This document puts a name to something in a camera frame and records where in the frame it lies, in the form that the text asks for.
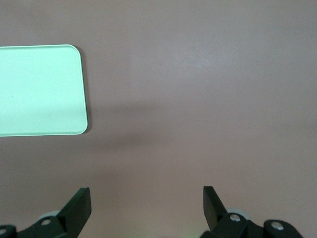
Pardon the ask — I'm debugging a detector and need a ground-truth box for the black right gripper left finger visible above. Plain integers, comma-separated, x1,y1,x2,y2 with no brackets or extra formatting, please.
0,187,92,238

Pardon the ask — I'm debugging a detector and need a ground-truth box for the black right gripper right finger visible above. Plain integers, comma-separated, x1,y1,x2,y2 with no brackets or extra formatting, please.
200,185,305,238

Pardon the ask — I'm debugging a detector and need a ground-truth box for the light green rectangular tray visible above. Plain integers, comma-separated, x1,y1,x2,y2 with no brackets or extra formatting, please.
0,44,89,137

